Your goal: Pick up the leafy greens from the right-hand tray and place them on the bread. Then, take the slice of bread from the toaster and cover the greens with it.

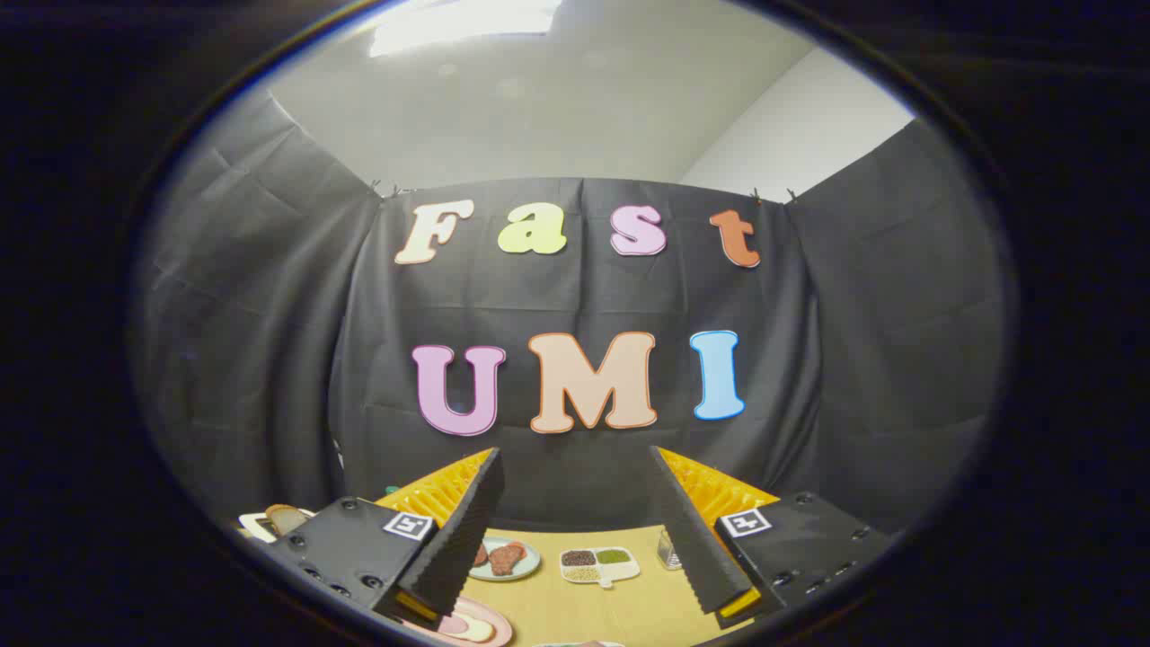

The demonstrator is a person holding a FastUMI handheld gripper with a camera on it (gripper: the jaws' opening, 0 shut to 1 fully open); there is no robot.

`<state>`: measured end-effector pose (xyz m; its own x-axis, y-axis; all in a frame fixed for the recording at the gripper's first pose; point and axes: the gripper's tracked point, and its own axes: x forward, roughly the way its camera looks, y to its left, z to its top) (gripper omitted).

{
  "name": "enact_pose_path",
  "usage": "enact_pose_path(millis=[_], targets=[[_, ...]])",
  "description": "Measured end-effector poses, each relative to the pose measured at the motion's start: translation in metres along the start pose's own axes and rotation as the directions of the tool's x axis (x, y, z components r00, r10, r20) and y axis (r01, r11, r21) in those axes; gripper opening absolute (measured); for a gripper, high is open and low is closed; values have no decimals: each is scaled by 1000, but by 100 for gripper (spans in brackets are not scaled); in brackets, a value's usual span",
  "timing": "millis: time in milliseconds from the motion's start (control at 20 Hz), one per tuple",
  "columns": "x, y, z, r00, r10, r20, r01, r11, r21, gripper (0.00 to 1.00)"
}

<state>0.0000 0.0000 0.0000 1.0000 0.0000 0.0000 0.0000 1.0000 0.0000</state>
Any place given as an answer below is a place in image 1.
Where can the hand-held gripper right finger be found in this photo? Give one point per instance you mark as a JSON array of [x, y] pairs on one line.
[[696, 548]]

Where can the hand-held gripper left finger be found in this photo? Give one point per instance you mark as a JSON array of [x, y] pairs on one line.
[[458, 539]]

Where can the brown crust bread slice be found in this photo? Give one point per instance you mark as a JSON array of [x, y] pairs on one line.
[[286, 518]]

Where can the pale blue plate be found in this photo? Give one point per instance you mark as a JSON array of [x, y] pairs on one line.
[[532, 562]]

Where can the white three-section condiment tray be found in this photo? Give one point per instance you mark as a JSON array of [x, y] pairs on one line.
[[620, 571]]

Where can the pink plate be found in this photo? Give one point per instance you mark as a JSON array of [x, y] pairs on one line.
[[492, 612]]

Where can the pink ham slice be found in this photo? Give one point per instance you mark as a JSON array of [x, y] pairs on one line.
[[452, 624]]

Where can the white toaster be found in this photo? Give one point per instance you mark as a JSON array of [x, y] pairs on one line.
[[252, 528]]

